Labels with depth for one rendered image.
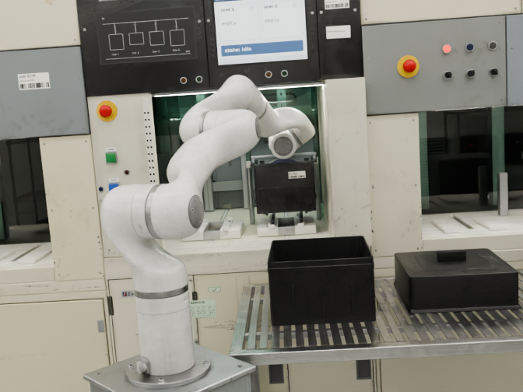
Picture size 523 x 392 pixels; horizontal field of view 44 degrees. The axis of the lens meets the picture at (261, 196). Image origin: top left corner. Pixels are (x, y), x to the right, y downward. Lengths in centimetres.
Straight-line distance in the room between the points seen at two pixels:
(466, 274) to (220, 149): 73
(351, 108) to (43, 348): 130
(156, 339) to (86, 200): 86
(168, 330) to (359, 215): 86
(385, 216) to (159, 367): 98
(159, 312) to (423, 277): 73
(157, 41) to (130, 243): 87
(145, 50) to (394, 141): 84
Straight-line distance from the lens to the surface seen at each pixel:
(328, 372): 227
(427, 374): 231
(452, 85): 213
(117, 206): 141
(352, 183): 205
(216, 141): 160
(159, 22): 212
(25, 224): 277
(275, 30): 208
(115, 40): 215
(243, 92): 178
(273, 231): 232
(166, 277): 140
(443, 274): 179
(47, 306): 231
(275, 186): 229
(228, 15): 210
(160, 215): 135
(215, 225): 252
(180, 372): 147
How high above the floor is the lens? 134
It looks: 8 degrees down
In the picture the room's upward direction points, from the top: 4 degrees counter-clockwise
